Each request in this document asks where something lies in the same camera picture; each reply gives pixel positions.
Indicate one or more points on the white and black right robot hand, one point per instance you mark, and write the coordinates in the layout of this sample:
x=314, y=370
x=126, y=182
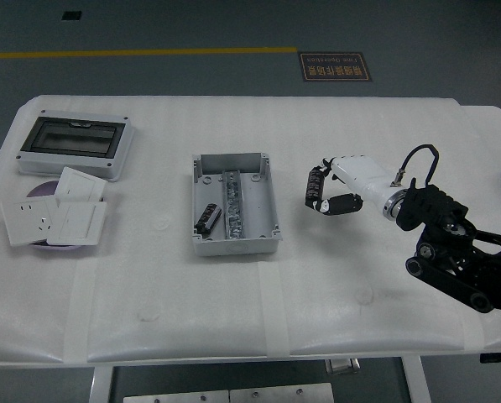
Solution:
x=363, y=178

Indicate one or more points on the white foam mat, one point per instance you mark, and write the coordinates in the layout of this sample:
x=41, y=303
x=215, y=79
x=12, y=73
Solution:
x=170, y=294

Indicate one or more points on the white tape strip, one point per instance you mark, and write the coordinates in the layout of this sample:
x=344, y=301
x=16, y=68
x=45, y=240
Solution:
x=80, y=310
x=472, y=336
x=273, y=310

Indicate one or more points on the black table control panel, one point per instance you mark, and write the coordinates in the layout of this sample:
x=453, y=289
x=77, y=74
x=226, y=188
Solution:
x=495, y=358

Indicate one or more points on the metal table bracket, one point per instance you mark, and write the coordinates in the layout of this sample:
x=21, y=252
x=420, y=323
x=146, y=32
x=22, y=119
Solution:
x=342, y=365

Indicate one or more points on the white wall switch panel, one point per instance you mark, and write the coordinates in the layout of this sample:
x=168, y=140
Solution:
x=78, y=222
x=80, y=182

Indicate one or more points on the open grey junction box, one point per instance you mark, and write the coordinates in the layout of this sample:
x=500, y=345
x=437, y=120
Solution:
x=258, y=210

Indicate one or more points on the black floor hatch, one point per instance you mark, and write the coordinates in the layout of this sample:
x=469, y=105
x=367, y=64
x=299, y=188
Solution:
x=71, y=16

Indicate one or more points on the metal mounting rail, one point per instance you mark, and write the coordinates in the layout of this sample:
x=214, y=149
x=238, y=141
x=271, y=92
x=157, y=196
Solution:
x=233, y=205

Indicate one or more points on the brown floor sign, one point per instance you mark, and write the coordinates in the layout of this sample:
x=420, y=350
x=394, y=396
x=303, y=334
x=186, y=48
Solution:
x=335, y=67

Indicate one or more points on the white wall socket panel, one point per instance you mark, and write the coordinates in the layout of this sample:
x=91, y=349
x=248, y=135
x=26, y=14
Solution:
x=27, y=220

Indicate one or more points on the white table leg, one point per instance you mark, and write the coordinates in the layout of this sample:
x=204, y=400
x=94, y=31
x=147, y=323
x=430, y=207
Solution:
x=418, y=380
x=101, y=384

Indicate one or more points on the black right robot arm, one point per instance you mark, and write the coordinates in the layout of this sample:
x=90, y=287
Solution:
x=451, y=235

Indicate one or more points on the metal base plate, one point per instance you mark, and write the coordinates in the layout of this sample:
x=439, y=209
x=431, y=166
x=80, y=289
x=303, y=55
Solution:
x=281, y=394
x=176, y=397

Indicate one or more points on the purple round plate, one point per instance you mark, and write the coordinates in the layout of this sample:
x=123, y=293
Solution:
x=42, y=191

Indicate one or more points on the grey enclosure lid with window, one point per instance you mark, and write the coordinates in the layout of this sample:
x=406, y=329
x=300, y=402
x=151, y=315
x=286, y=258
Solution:
x=71, y=140

